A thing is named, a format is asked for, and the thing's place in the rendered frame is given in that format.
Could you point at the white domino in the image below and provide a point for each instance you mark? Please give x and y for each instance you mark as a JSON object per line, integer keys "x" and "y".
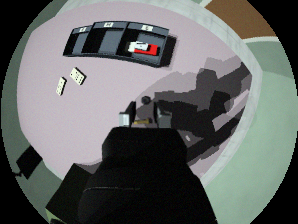
{"x": 61, "y": 86}
{"x": 77, "y": 76}

